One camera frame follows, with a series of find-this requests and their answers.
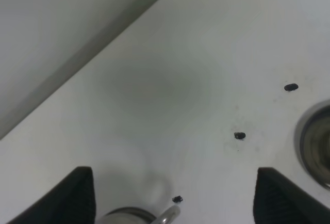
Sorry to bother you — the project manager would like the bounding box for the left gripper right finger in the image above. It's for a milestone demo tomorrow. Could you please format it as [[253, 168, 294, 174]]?
[[253, 167, 329, 223]]

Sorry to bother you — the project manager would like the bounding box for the black table marker dot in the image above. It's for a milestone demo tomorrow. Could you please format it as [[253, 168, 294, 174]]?
[[284, 83, 299, 92], [234, 132, 246, 140], [172, 196, 183, 204]]

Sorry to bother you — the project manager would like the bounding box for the left cup steel saucer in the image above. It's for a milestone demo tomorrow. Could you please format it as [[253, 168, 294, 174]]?
[[294, 100, 329, 189]]

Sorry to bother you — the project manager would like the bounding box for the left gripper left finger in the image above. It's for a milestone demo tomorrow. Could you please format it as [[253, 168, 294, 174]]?
[[9, 166, 96, 224]]

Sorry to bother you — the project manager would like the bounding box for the stainless steel teapot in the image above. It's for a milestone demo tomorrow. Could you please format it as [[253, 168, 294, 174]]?
[[95, 205, 180, 224]]

